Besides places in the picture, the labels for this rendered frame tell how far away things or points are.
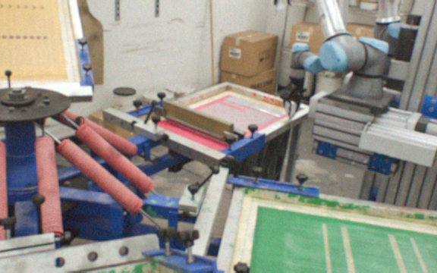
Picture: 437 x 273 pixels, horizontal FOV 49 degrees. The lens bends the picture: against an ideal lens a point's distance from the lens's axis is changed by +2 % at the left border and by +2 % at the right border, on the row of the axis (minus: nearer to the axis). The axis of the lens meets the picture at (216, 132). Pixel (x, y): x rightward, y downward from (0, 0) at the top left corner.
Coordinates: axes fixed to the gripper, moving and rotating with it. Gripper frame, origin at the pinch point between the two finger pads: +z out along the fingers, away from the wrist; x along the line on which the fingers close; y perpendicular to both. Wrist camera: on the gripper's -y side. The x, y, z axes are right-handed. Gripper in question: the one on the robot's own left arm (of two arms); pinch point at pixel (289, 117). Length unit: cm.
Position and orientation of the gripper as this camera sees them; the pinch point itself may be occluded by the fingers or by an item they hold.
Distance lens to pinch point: 230.7
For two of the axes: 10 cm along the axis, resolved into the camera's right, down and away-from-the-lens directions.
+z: -0.5, 9.1, 4.2
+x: -7.8, -3.0, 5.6
